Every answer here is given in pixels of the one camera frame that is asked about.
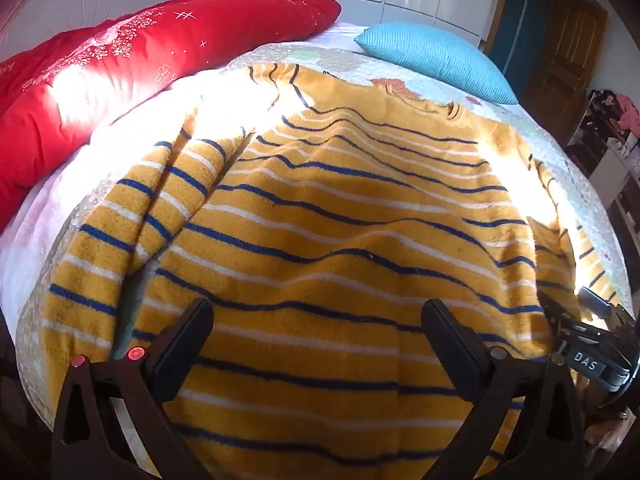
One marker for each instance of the cluttered shelf unit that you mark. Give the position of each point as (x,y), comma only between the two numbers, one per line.
(610,160)

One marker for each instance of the heart-print quilted bedspread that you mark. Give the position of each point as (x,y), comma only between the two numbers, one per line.
(350,60)

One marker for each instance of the pink cloth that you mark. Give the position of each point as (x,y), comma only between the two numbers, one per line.
(629,115)

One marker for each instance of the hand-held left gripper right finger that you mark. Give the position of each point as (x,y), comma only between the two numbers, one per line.
(450,346)

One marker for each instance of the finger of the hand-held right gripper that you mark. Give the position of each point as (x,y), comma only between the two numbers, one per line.
(554,312)
(595,302)

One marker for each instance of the dark teal curtain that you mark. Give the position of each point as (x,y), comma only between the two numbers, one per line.
(515,25)

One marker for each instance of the brown wooden door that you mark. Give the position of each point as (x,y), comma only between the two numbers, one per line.
(565,60)

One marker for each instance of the red embroidered quilt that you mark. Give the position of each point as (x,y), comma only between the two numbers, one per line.
(100,75)

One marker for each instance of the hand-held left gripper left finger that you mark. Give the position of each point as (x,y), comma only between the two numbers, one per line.
(184,346)

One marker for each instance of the yellow striped sweater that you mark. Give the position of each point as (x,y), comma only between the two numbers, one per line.
(325,240)

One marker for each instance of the blue ribbed pillow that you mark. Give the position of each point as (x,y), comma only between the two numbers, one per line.
(435,55)

